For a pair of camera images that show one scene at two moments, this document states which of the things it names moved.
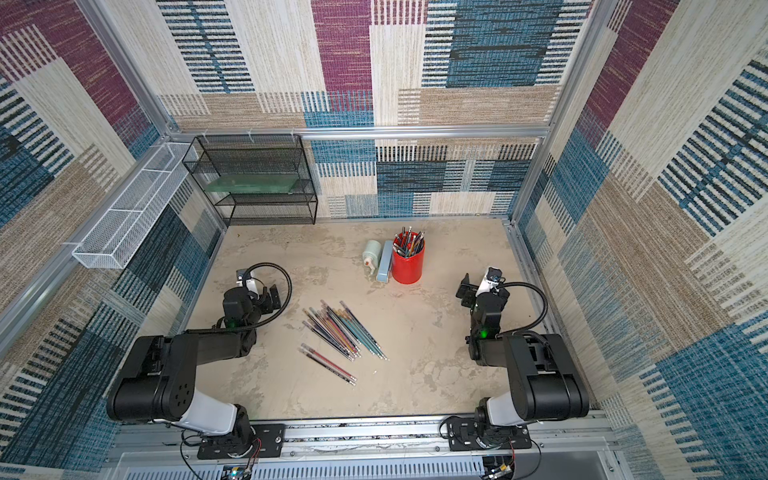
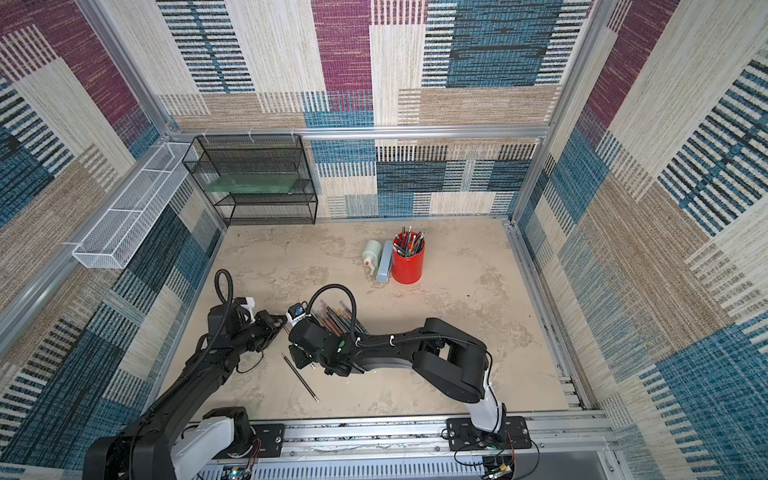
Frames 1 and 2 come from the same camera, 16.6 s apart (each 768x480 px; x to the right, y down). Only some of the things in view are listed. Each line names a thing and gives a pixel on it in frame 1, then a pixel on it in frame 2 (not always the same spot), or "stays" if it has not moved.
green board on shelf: x=252 y=183 stays
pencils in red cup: x=406 y=243 stays
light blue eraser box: x=385 y=262 stays
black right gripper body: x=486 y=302 → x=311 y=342
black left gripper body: x=264 y=306 → x=259 y=334
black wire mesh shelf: x=256 y=179 stays
